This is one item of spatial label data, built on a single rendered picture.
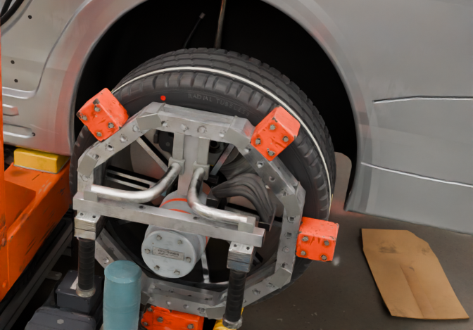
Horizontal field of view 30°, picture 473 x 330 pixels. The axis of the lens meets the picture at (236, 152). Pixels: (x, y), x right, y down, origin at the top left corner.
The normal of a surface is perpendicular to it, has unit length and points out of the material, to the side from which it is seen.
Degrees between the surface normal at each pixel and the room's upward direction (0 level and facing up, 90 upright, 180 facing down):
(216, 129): 90
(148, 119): 90
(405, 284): 1
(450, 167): 90
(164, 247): 90
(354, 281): 0
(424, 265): 2
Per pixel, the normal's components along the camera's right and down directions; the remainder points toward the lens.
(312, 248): -0.20, 0.45
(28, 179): 0.10, -0.87
